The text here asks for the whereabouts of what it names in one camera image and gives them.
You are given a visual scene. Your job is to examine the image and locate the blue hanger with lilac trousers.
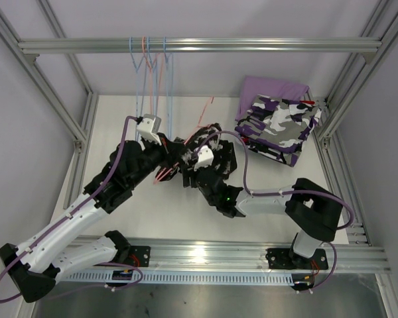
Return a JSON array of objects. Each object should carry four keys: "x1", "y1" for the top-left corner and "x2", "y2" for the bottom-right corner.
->
[{"x1": 146, "y1": 37, "x2": 160, "y2": 115}]

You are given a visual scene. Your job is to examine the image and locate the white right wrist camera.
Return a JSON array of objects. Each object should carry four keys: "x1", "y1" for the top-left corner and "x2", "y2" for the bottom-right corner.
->
[{"x1": 194, "y1": 145, "x2": 214, "y2": 171}]

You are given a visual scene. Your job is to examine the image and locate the light blue wire hanger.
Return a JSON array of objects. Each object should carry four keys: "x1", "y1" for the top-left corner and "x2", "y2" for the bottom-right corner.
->
[{"x1": 128, "y1": 35, "x2": 147, "y2": 140}]

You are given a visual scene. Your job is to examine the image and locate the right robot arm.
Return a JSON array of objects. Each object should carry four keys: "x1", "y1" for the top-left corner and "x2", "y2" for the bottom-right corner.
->
[{"x1": 183, "y1": 166, "x2": 343, "y2": 270}]

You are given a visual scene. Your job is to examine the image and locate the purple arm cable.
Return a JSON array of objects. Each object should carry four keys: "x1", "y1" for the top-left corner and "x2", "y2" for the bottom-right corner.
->
[
  {"x1": 192, "y1": 131, "x2": 356, "y2": 294},
  {"x1": 0, "y1": 115, "x2": 144, "y2": 304}
]

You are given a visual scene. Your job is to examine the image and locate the white slotted cable duct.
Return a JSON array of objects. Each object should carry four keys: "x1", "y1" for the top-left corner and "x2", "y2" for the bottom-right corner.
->
[{"x1": 63, "y1": 268, "x2": 294, "y2": 286}]

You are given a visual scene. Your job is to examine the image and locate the pink wire hanger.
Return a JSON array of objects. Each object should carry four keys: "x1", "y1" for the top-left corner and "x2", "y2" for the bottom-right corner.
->
[
  {"x1": 153, "y1": 96, "x2": 214, "y2": 185},
  {"x1": 141, "y1": 37, "x2": 166, "y2": 115}
]

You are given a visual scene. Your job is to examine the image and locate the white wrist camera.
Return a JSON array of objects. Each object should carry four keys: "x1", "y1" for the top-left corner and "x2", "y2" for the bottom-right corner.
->
[
  {"x1": 194, "y1": 145, "x2": 214, "y2": 171},
  {"x1": 136, "y1": 114, "x2": 162, "y2": 146}
]

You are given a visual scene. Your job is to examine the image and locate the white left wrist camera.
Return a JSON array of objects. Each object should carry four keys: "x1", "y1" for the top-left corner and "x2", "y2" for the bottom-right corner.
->
[{"x1": 136, "y1": 114, "x2": 162, "y2": 146}]

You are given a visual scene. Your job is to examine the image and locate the blue hanger with patterned trousers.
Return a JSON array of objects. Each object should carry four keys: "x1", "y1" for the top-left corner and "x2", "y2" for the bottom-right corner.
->
[{"x1": 163, "y1": 37, "x2": 174, "y2": 139}]

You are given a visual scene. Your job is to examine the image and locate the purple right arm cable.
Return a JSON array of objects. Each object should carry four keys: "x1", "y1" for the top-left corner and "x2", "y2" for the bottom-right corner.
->
[{"x1": 192, "y1": 131, "x2": 356, "y2": 294}]

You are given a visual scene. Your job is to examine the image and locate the aluminium frame structure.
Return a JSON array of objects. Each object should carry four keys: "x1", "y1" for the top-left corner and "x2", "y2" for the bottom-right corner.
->
[{"x1": 0, "y1": 0, "x2": 398, "y2": 318}]

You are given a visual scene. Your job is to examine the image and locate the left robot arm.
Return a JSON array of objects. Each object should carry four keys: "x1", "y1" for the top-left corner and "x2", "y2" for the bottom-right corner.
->
[{"x1": 0, "y1": 134, "x2": 184, "y2": 303}]

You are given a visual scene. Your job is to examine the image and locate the grey purple patterned trousers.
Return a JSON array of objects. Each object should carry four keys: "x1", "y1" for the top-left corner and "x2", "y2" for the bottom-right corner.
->
[{"x1": 235, "y1": 95, "x2": 322, "y2": 167}]

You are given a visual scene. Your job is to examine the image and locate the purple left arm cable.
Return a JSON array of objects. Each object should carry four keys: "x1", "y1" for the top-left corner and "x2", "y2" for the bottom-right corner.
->
[{"x1": 0, "y1": 115, "x2": 144, "y2": 304}]

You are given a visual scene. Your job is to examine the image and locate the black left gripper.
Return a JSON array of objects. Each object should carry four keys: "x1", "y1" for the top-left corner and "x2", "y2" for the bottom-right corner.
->
[{"x1": 127, "y1": 132, "x2": 184, "y2": 188}]

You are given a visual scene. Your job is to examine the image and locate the lilac purple trousers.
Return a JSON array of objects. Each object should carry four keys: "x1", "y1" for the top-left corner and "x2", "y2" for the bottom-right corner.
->
[{"x1": 235, "y1": 76, "x2": 309, "y2": 120}]

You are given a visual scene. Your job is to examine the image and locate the red trousers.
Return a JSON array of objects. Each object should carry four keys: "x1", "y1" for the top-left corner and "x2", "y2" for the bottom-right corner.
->
[{"x1": 300, "y1": 100, "x2": 316, "y2": 106}]

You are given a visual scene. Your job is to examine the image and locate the black white patterned trousers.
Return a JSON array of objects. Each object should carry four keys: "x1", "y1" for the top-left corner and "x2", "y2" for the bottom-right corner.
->
[{"x1": 165, "y1": 122, "x2": 237, "y2": 186}]

